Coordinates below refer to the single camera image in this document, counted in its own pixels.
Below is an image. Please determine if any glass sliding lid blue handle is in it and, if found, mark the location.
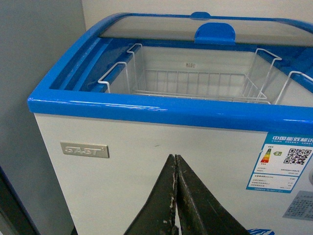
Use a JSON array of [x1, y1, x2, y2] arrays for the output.
[[100, 16, 313, 47]]

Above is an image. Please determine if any blue energy efficiency label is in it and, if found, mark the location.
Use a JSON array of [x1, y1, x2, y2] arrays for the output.
[[246, 133, 313, 193]]

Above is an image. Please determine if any white chest freezer blue rim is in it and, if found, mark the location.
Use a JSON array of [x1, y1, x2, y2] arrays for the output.
[[28, 12, 313, 235]]

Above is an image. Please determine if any silver SAST brand plate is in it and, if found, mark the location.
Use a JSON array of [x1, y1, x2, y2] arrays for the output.
[[60, 141, 110, 158]]

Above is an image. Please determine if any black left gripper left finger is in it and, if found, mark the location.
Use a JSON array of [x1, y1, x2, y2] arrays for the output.
[[125, 154, 179, 235]]

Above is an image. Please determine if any grey oval temperature control panel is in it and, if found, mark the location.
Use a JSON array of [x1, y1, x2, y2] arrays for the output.
[[308, 169, 313, 186]]

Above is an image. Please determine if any white wire freezer basket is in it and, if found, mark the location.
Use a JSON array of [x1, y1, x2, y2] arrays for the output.
[[97, 44, 313, 107]]

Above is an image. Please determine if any grey instruction sticker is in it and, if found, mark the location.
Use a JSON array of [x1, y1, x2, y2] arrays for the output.
[[283, 191, 313, 221]]

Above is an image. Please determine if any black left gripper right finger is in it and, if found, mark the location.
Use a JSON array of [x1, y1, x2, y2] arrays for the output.
[[176, 155, 249, 235]]

